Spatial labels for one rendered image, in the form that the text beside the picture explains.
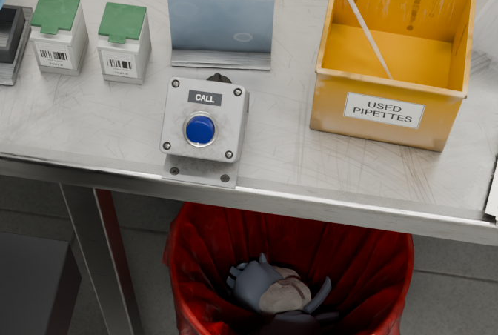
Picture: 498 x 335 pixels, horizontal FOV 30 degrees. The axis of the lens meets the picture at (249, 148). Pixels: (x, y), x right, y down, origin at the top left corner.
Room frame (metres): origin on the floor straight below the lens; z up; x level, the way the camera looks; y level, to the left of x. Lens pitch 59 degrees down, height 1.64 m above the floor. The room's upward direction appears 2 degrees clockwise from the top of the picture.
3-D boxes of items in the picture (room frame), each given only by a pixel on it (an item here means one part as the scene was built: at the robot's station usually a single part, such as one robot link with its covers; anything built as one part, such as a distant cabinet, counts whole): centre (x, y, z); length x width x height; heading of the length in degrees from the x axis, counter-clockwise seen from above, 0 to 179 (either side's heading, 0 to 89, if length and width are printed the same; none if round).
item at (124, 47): (0.54, 0.12, 0.91); 0.05 x 0.04 x 0.07; 173
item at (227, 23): (0.58, 0.03, 0.92); 0.10 x 0.07 x 0.10; 90
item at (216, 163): (0.47, 0.04, 0.92); 0.13 x 0.07 x 0.08; 173
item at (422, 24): (0.53, -0.13, 0.93); 0.13 x 0.13 x 0.10; 81
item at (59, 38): (0.55, 0.19, 0.91); 0.05 x 0.04 x 0.07; 173
